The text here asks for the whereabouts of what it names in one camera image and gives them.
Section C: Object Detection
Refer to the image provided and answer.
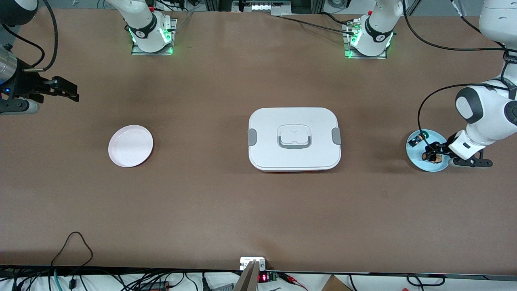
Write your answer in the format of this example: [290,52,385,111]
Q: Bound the light blue plate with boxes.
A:
[406,129,452,173]

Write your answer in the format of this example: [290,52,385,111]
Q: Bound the pale pink plate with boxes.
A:
[108,124,154,168]

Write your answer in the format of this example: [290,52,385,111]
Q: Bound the brown cardboard piece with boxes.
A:
[321,275,353,291]

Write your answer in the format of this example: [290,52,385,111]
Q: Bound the red clip leads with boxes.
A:
[279,273,308,291]

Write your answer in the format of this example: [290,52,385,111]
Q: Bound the small white outlet box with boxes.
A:
[240,257,266,270]

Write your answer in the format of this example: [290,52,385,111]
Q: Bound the grey wooden bar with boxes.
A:
[233,260,261,291]

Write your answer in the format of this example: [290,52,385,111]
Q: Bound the green and black switch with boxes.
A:
[408,131,429,148]

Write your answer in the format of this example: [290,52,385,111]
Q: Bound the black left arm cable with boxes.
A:
[402,0,517,146]

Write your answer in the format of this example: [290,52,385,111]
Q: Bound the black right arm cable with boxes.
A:
[0,0,59,72]

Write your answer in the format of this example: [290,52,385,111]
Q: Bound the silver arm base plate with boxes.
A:
[131,18,177,56]
[343,22,387,60]

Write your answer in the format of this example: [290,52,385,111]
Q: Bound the black coiled cable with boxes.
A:
[406,274,447,288]

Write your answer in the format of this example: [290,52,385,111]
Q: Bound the thin black looped cable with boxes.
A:
[50,232,94,270]

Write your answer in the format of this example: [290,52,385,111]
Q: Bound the white lunch box grey handle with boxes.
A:
[248,107,342,173]

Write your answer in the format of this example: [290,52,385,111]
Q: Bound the black cable to arm base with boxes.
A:
[279,14,360,35]

